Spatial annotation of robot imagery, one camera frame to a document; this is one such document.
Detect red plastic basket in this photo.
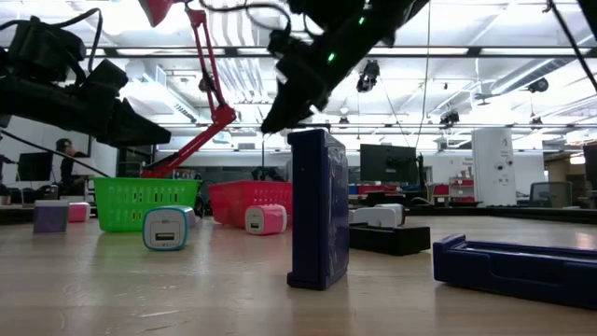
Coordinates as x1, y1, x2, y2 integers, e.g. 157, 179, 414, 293
207, 179, 294, 230

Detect white USB wall charger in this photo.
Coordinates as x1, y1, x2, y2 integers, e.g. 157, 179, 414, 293
352, 206, 398, 229

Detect white round pillar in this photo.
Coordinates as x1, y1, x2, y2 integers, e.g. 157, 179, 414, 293
471, 127, 518, 208

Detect pink white USB charger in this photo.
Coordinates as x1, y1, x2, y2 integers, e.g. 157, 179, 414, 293
243, 203, 288, 236

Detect dark blue staple box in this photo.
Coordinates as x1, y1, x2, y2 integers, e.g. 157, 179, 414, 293
432, 233, 597, 311
285, 128, 351, 292

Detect black staple box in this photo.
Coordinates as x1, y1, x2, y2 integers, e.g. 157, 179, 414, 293
348, 222, 432, 258

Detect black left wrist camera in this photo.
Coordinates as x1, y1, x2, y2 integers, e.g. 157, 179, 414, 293
5, 15, 89, 84

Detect black overhead frame beam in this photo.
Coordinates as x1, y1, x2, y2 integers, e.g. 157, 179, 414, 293
86, 45, 597, 59

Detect green plastic basket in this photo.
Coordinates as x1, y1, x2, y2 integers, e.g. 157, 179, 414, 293
92, 176, 202, 234

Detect white grey USB charger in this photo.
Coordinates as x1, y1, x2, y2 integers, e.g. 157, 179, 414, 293
375, 203, 407, 227

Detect black ceiling spotlight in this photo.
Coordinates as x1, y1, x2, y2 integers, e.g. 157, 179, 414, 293
526, 77, 550, 94
355, 59, 382, 94
438, 109, 461, 128

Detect black diagonal frame strut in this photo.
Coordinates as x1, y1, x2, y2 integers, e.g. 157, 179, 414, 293
544, 0, 597, 93

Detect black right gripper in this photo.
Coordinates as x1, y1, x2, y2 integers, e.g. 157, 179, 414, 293
259, 25, 370, 135

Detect purple USB charger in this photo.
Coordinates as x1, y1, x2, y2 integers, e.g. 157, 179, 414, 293
32, 199, 71, 234

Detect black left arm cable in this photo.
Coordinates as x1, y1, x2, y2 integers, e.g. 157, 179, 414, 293
0, 7, 104, 74

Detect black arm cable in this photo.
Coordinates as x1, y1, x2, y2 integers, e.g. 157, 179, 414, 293
199, 0, 294, 34
0, 7, 104, 74

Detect teal white USB charger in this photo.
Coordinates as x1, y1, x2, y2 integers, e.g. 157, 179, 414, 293
141, 204, 197, 253

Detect small pink USB charger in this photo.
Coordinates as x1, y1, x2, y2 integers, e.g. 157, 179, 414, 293
67, 201, 91, 224

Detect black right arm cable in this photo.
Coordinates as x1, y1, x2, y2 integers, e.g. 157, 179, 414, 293
199, 0, 294, 34

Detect red storage bin rack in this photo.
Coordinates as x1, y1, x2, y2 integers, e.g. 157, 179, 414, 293
431, 175, 477, 204

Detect person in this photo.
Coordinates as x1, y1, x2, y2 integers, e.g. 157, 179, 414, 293
54, 137, 92, 190

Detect blue red storage bins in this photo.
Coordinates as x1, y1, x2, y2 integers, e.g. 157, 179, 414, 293
348, 183, 423, 196

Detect red desk lamp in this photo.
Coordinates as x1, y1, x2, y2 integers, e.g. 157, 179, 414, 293
138, 0, 238, 180

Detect black metal table frame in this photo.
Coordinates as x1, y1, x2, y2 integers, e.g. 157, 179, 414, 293
0, 203, 597, 226

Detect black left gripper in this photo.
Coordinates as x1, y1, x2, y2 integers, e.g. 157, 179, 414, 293
0, 59, 173, 148

